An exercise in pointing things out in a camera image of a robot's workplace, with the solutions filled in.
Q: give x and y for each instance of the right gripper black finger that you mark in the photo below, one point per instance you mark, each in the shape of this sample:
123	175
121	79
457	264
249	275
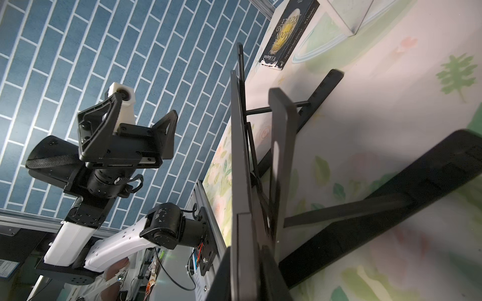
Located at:
284	129

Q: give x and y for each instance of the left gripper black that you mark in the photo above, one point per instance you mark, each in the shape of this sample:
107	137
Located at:
132	147

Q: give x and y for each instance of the grey laptop computer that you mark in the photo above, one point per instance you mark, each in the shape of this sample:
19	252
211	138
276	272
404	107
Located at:
248	270

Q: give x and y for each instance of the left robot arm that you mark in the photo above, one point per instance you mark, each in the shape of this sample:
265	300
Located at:
75	256

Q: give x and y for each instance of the black folding laptop stand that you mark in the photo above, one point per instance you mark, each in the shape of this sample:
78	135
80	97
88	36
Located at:
313	240

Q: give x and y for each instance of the black book with gold emblem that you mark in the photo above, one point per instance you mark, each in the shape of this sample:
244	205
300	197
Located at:
287	32

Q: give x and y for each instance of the floral table mat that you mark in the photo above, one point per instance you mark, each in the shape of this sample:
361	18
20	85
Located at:
412	76

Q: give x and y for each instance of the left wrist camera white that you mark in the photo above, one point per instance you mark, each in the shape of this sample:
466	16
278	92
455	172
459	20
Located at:
128	100

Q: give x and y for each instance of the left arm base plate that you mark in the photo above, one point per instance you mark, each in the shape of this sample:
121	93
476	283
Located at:
207	249

